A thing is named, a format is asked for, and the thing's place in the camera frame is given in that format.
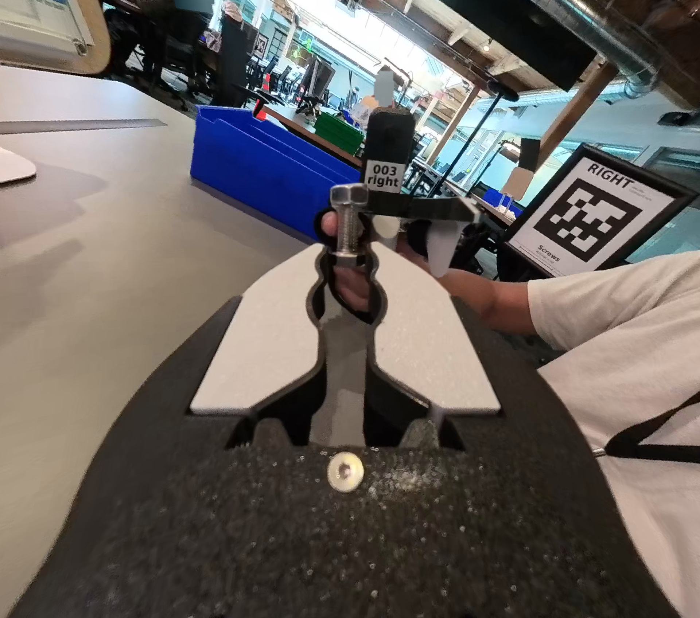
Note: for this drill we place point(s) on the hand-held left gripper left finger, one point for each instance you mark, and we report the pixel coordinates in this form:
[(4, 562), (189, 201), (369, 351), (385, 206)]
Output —
[(257, 344)]

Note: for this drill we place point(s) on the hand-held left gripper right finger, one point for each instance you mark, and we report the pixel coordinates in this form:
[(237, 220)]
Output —
[(437, 350)]

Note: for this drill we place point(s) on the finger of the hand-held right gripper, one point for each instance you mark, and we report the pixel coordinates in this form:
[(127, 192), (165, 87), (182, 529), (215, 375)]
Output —
[(387, 229), (444, 246)]

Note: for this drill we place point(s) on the steel hex bolt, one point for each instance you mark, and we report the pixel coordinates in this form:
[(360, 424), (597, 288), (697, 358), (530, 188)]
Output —
[(347, 230)]

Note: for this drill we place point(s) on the steel hex nut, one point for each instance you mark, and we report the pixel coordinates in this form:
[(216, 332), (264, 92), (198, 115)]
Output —
[(347, 261)]

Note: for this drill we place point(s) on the blue plastic bin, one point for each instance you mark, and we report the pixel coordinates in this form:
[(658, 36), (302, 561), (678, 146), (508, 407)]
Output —
[(246, 175)]

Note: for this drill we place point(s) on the person's right forearm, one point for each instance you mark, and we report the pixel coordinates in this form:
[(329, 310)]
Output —
[(492, 301)]

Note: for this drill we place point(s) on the person's right hand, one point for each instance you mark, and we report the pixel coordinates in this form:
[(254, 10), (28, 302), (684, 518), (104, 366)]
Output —
[(353, 290)]

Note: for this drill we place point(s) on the green plastic crate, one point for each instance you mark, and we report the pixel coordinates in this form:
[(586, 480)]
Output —
[(339, 134)]

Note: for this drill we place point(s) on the long wooden table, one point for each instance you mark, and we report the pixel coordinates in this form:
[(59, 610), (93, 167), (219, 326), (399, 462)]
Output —
[(295, 123)]

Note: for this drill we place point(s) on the black boom stand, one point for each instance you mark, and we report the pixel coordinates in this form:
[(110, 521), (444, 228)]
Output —
[(503, 89)]

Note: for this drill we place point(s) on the orange traffic cone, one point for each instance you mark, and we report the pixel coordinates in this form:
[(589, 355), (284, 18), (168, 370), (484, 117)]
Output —
[(258, 112)]

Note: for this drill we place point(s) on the framed marker sign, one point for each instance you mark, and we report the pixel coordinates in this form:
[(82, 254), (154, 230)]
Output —
[(590, 213), (261, 45)]

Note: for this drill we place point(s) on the person in white shirt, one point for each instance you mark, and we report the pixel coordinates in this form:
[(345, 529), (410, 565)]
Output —
[(601, 328)]

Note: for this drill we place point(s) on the black office chair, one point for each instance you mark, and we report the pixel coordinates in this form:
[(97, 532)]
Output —
[(232, 60)]

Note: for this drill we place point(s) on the silver ventilation duct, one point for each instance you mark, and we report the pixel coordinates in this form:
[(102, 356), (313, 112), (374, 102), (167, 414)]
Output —
[(601, 38)]

